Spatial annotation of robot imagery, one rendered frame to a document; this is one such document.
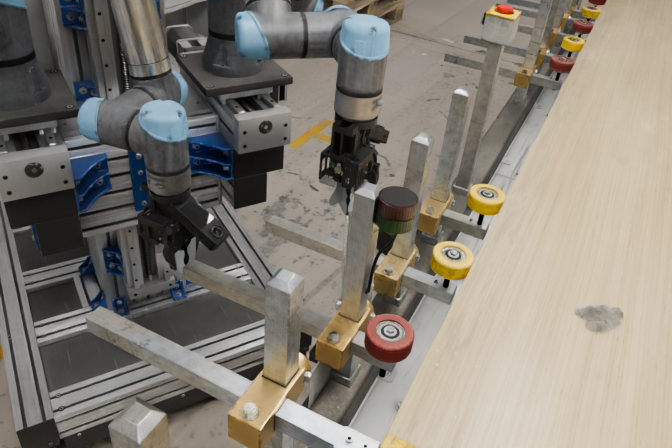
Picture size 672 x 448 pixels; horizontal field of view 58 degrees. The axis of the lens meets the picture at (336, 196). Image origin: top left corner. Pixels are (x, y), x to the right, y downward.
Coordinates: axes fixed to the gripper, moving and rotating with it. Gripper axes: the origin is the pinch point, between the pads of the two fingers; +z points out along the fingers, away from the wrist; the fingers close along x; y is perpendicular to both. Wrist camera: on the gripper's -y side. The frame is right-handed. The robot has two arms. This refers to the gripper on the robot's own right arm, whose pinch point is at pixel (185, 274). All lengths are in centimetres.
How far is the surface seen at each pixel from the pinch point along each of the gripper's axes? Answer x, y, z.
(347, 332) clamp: 0.9, -35.2, -4.6
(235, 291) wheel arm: 1.5, -12.8, -3.3
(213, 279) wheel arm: 1.2, -7.7, -3.5
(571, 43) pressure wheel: -171, -45, -8
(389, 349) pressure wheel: 3.7, -43.7, -8.1
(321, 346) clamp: 5.0, -32.5, -3.5
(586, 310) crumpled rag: -22, -70, -9
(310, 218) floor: -129, 38, 83
